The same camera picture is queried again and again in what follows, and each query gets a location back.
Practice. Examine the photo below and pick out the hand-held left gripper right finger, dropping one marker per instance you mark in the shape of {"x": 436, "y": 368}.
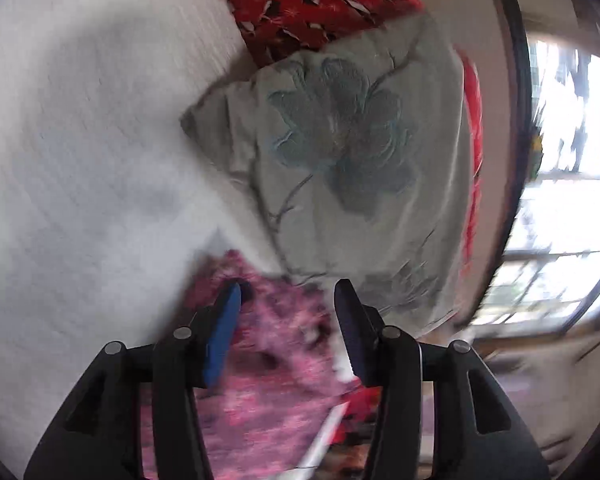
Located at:
{"x": 352, "y": 330}

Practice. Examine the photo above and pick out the white quilted bedspread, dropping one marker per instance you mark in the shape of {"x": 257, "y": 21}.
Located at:
{"x": 80, "y": 160}

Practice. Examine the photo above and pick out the purple floral garment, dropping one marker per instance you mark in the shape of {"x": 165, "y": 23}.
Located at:
{"x": 275, "y": 360}

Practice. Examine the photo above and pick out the grey floral pillow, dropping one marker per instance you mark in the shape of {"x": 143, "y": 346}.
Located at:
{"x": 355, "y": 185}

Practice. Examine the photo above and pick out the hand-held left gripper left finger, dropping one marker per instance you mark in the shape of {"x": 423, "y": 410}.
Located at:
{"x": 222, "y": 335}

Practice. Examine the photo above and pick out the window frame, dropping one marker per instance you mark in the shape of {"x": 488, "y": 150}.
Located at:
{"x": 555, "y": 210}

